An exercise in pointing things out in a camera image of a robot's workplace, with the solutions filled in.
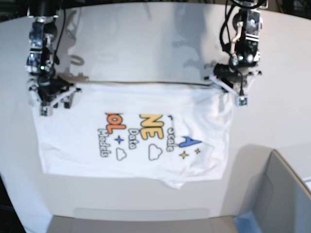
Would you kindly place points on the white printed t-shirt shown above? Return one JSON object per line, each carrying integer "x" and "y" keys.
{"x": 176, "y": 134}

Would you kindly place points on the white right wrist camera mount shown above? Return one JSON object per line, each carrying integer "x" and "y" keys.
{"x": 48, "y": 104}

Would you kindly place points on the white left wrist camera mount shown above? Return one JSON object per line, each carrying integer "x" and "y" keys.
{"x": 240, "y": 97}

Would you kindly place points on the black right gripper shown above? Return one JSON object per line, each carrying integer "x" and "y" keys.
{"x": 49, "y": 89}

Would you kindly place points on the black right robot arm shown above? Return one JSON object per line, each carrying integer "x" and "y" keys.
{"x": 45, "y": 86}

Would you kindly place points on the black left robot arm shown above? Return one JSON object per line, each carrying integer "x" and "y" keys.
{"x": 239, "y": 39}

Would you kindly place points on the grey storage bin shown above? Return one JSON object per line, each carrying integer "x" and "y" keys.
{"x": 277, "y": 201}

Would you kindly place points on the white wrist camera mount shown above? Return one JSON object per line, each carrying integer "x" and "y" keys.
{"x": 48, "y": 104}
{"x": 240, "y": 97}

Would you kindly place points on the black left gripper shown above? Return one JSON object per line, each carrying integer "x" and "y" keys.
{"x": 223, "y": 70}

